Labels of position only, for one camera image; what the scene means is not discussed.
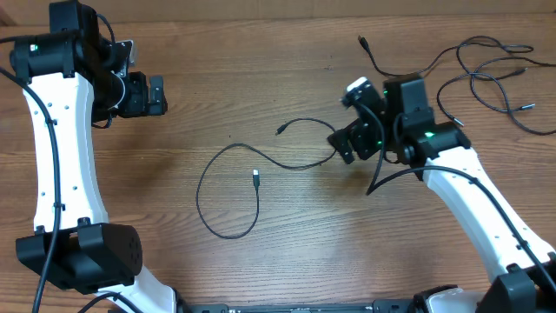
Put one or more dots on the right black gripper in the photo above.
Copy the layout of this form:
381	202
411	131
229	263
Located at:
354	136

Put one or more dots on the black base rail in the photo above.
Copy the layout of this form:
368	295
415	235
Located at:
304	308

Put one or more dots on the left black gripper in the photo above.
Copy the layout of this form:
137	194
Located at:
142	104

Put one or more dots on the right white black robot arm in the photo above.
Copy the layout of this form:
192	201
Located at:
520	265

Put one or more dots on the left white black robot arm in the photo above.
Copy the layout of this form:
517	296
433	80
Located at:
75	80

